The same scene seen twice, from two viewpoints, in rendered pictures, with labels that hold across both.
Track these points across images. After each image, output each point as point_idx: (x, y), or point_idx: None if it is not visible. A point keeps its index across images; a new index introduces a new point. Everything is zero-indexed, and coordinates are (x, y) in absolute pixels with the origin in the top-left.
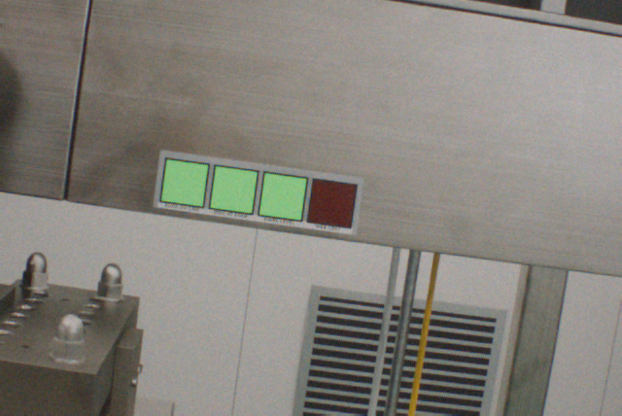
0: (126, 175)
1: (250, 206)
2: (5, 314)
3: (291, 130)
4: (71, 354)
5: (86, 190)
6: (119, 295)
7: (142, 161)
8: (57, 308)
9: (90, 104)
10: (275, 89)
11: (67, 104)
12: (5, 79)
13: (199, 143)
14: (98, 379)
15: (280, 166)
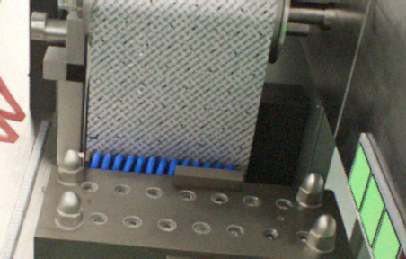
0: (352, 143)
1: (372, 237)
2: (186, 188)
3: None
4: (57, 218)
5: (339, 140)
6: (315, 245)
7: (358, 137)
8: (240, 214)
9: (358, 60)
10: None
11: (353, 52)
12: (344, 11)
13: (379, 144)
14: (55, 246)
15: (397, 214)
